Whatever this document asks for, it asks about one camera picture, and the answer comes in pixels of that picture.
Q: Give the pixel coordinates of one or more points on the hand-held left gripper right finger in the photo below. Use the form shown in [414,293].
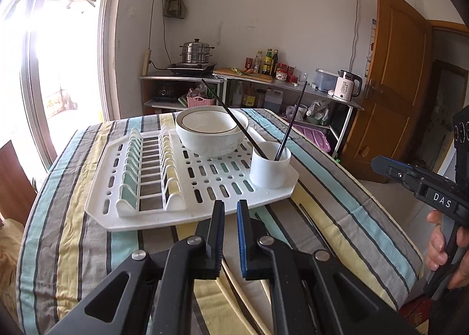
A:
[242,239]

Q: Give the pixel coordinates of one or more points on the person's right hand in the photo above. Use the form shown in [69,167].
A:
[436,247]

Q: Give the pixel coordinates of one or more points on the clear sauce bottle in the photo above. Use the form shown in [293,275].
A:
[258,63]

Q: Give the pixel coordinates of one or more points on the white ceramic bowl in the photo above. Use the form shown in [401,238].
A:
[212,144]

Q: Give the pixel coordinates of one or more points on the wall calendar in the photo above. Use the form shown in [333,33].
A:
[370,49]

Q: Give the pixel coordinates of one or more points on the translucent plastic jug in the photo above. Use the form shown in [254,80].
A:
[274,102]

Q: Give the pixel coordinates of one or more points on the wooden door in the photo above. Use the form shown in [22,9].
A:
[395,82]

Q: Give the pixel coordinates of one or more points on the white cup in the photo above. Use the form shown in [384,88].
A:
[269,175]

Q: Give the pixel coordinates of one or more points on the clear plastic bottle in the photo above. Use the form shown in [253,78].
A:
[237,96]

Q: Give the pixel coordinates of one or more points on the wooden chair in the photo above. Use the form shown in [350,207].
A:
[16,181]

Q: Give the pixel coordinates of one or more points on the beige wooden chopstick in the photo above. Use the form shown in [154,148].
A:
[249,298]
[234,294]

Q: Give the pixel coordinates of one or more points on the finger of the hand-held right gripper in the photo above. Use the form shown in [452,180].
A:
[392,170]

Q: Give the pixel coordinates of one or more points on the dark green oil bottle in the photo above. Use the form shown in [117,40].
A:
[268,63]

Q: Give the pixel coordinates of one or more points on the white electric kettle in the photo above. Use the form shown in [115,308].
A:
[344,87]

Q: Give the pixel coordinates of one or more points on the black induction cooker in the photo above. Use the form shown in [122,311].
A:
[192,69]

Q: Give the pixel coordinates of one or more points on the purple storage box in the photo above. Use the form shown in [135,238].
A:
[315,137]

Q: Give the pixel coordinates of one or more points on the steel steamer pot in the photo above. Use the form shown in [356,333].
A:
[196,52]

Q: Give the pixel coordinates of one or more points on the striped tablecloth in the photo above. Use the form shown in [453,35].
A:
[69,210]

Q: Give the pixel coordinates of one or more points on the sliding glass door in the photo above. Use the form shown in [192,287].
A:
[55,63]

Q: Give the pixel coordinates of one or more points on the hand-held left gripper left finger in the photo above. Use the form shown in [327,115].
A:
[219,239]

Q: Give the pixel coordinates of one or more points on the dark sauce bottle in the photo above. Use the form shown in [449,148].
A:
[275,62]

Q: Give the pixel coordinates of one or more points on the red spice jar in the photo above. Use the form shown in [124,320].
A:
[249,63]

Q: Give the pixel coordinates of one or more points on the white plastic dish rack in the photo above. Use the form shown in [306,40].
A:
[220,177]

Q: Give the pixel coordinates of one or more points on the black chopstick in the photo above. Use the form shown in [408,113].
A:
[293,118]
[231,117]
[313,221]

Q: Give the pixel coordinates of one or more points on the pink plastic basket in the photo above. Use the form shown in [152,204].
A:
[200,101]

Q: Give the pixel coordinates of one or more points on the crumpled plastic bags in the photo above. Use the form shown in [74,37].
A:
[317,109]

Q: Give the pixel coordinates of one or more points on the drinking glass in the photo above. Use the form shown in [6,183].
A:
[303,77]

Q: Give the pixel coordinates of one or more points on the steel kitchen shelf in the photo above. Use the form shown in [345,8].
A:
[165,78]

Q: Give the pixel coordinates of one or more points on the red patterned jar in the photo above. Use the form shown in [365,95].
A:
[281,74]

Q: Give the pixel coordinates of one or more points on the clear storage container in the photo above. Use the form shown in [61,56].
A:
[326,80]

